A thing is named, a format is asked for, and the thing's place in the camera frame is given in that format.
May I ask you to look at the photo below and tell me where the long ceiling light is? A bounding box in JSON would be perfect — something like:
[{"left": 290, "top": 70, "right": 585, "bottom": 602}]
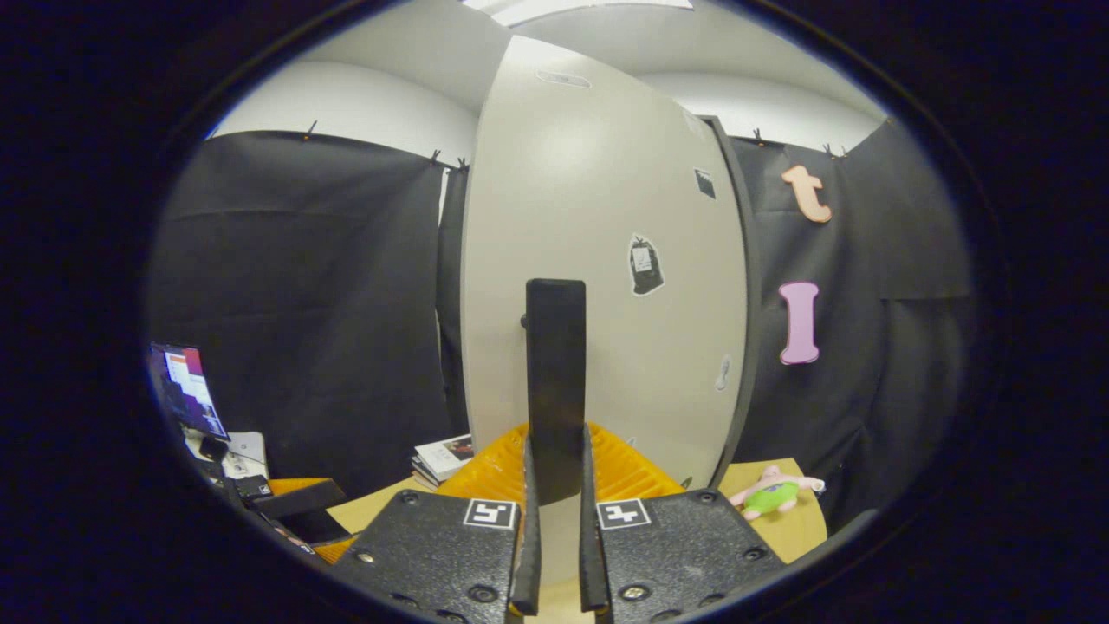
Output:
[{"left": 464, "top": 0, "right": 694, "bottom": 27}]

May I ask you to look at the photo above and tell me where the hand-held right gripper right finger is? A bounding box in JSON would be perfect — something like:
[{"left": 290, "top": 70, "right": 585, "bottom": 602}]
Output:
[{"left": 578, "top": 422, "right": 789, "bottom": 624}]

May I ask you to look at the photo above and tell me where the black backdrop cloth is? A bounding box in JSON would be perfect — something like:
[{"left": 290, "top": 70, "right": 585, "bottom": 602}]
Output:
[{"left": 146, "top": 117, "right": 976, "bottom": 530}]

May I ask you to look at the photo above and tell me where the beige cabinet door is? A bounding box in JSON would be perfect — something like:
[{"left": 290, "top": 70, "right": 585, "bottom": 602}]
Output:
[{"left": 459, "top": 35, "right": 751, "bottom": 590}]

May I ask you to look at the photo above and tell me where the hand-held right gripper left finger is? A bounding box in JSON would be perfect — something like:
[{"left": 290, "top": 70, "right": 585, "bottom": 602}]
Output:
[{"left": 329, "top": 422, "right": 543, "bottom": 624}]

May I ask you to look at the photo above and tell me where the computer monitor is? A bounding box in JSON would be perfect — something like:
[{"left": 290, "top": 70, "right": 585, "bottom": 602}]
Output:
[{"left": 149, "top": 342, "right": 229, "bottom": 440}]

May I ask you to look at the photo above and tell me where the pink and green plush toy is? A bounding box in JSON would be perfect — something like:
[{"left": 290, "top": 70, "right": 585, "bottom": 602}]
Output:
[{"left": 728, "top": 465, "right": 827, "bottom": 521}]

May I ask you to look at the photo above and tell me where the black door handle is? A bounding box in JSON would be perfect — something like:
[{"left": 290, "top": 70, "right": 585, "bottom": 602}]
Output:
[{"left": 522, "top": 278, "right": 588, "bottom": 507}]

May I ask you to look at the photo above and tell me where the stack of books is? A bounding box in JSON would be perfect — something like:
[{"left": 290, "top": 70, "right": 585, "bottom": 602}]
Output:
[{"left": 412, "top": 433, "right": 476, "bottom": 491}]

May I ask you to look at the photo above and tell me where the white box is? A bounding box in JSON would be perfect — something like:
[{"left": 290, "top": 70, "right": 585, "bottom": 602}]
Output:
[{"left": 227, "top": 431, "right": 269, "bottom": 479}]

